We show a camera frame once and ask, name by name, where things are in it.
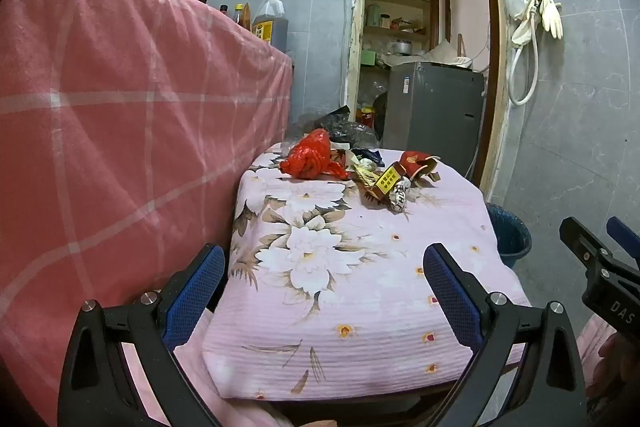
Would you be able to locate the wooden door frame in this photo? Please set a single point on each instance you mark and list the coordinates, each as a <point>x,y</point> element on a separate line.
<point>500,57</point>

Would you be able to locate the dark blue wrapper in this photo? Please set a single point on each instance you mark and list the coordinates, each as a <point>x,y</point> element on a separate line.
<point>367,155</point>

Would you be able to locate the red plastic bag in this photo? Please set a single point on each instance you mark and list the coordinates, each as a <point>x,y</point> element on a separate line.
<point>310,157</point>

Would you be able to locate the white crumpled bag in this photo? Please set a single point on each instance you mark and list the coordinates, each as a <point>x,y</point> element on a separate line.
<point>447,56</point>

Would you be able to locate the clear crinkled plastic bag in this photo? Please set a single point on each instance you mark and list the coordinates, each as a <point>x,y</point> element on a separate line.
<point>352,133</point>

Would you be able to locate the patterned wrapper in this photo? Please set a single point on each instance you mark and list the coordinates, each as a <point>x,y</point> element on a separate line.
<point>399,199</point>

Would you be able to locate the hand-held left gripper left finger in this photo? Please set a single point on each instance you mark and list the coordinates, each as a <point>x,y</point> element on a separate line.
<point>197,292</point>

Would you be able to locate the metal pot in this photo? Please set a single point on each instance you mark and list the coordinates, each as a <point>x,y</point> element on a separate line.
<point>400,48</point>

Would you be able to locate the blue bucket with liner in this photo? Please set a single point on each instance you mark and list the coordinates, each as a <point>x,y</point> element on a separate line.
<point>510,239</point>

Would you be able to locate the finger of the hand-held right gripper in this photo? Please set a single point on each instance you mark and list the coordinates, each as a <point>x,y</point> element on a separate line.
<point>582,242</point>
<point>622,237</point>

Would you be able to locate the orange packet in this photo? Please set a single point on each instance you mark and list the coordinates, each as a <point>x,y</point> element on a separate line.
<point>247,19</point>

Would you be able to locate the green jar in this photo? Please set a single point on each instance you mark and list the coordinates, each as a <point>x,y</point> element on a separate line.
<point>373,16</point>

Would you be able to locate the green box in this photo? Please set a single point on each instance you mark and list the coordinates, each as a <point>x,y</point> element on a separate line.
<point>368,58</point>

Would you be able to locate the pink checked cloth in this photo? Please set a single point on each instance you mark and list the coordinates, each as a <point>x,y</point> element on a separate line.
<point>110,132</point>

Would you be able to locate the red yellow packet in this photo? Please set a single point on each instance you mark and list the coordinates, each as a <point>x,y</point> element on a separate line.
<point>368,114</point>

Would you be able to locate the pink floral tablecloth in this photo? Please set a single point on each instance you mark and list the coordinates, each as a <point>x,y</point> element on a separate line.
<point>360,267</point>

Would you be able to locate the yellow foil wrapper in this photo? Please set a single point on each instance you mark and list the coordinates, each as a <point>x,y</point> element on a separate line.
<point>367,180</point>

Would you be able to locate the person's right hand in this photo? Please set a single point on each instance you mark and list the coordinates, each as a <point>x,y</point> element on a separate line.
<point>610,367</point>

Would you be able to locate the brown yellow-label box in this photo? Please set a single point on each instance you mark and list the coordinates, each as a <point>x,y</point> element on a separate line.
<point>387,181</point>

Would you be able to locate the red torn carton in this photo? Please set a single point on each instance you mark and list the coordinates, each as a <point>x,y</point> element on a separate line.
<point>412,159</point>

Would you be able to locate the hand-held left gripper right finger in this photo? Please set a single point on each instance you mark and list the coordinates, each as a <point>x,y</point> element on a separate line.
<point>450,292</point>

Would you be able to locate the cream rubber glove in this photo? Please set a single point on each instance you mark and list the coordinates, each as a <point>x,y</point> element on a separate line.
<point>522,29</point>
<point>552,17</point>

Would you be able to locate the cooking oil jug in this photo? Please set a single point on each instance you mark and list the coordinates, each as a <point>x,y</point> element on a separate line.
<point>270,29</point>

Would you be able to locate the grey refrigerator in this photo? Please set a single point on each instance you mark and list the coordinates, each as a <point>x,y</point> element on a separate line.
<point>430,112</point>

